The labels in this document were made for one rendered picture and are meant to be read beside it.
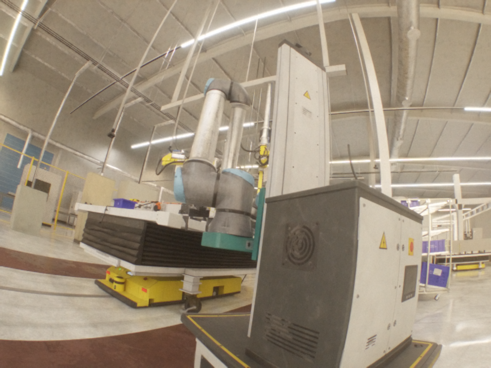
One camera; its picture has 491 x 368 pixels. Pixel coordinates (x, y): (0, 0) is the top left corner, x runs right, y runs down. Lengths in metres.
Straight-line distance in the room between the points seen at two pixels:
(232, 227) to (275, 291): 0.34
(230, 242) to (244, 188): 0.22
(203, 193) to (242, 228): 0.21
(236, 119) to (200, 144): 0.32
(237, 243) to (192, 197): 0.26
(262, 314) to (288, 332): 0.12
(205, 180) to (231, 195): 0.12
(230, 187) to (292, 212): 0.37
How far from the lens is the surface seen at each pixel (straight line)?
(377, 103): 7.32
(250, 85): 4.12
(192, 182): 0.95
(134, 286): 2.34
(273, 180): 0.93
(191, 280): 2.16
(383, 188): 6.20
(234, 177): 0.97
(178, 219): 1.64
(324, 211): 0.58
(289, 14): 11.35
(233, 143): 1.29
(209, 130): 1.11
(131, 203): 2.07
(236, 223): 0.92
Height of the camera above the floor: 0.67
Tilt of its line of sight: 16 degrees up
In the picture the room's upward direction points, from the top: 7 degrees clockwise
